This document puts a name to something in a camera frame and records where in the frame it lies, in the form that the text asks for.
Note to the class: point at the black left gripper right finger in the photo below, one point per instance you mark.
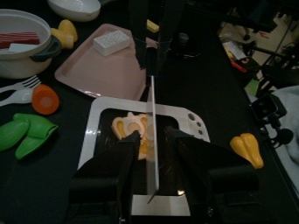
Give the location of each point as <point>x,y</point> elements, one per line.
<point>218,180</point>

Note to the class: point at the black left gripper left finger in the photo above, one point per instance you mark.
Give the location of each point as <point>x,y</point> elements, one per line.
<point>100,180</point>

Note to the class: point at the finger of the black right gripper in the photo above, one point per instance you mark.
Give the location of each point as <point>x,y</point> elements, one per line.
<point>140,54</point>
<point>163,54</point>

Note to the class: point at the small yellow block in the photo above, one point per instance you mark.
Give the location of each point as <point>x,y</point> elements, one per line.
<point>152,26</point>

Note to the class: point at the white sponge block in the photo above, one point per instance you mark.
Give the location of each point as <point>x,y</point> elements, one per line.
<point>111,43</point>

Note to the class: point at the pink plastic tray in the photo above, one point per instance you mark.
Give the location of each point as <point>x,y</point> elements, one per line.
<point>104,75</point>

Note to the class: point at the yellow toy pepper piece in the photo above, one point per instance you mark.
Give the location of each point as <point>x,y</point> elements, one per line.
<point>247,148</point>

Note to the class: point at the white toy cooktop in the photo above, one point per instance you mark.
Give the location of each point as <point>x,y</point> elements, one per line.
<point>89,128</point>

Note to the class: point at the red hand tool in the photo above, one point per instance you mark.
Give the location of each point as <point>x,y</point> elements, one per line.
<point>238,66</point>

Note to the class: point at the toy squash slice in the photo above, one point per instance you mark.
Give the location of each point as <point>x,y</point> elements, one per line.
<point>128,125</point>

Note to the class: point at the white bowl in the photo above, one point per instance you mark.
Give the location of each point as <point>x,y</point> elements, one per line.
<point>76,8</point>

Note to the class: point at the green toy pepper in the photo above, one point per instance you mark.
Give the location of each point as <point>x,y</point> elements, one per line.
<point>32,128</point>

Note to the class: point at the black box device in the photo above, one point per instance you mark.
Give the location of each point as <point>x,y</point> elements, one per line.
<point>268,107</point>

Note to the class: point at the orange toy carrot half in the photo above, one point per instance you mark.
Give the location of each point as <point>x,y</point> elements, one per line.
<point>44,99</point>

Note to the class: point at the white flat toy slice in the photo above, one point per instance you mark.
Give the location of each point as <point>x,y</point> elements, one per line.
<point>23,47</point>

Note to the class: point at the white cloth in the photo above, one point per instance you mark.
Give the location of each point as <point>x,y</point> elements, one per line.
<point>290,110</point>

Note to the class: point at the red striped toy bacon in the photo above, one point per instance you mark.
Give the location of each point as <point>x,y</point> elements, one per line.
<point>19,38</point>

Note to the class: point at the white plastic fork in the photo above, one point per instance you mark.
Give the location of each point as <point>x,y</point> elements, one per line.
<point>23,84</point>

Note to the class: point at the white plastic spoon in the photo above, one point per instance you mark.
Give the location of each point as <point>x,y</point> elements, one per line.
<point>17,97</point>

